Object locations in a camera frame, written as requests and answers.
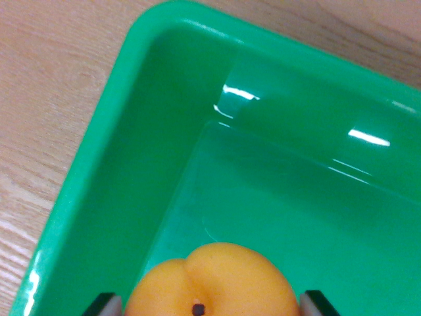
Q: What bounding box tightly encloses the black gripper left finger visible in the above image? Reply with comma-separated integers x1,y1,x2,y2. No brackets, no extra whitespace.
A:
81,292,123,316

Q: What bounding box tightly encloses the green plastic bin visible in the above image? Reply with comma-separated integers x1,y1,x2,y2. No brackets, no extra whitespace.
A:
9,0,421,316

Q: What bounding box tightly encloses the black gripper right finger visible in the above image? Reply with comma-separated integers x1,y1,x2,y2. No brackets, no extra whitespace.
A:
299,290,342,316

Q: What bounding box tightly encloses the yellow orange apricot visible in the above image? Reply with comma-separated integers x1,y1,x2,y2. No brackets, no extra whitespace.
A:
124,242,301,316

